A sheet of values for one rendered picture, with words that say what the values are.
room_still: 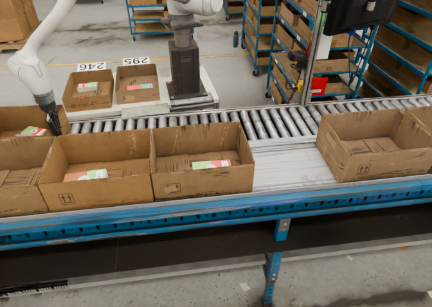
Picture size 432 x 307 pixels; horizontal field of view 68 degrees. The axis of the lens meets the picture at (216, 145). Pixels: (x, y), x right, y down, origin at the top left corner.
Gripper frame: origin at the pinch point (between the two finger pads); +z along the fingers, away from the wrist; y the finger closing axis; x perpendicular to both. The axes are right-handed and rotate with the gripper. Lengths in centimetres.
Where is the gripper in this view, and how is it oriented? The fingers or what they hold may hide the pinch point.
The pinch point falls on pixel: (58, 134)
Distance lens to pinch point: 187.2
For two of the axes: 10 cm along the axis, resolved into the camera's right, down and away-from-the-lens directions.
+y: -1.4, -6.2, 7.8
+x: -9.9, 0.9, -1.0
